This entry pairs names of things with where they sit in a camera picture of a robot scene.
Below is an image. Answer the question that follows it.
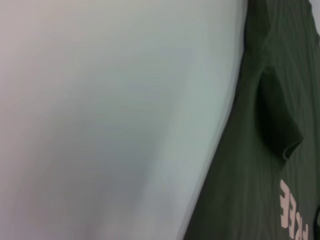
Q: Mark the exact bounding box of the dark green FREE t-shirt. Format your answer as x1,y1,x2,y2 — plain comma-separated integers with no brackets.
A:
183,0,320,240

